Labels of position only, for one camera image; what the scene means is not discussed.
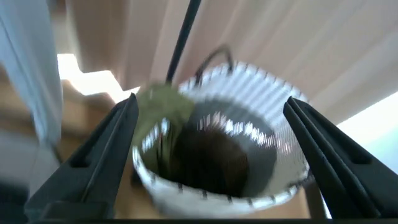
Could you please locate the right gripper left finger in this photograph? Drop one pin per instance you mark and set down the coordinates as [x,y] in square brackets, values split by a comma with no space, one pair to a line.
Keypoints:
[90,174]

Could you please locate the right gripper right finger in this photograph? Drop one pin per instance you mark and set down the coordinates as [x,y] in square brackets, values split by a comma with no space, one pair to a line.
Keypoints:
[348,168]

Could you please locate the green garment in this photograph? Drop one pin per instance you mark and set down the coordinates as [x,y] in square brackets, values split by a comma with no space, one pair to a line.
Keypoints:
[161,105]

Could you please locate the pale grey shorts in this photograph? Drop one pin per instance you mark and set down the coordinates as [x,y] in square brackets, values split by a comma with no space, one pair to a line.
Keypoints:
[28,62]

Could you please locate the white laundry basket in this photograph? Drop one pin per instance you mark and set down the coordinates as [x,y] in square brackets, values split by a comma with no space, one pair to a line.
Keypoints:
[248,90]

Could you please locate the black clothes rack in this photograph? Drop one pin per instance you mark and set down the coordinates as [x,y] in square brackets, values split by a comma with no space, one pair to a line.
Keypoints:
[183,34]

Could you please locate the beige curtain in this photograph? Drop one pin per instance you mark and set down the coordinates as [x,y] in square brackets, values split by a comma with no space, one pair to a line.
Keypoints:
[280,40]

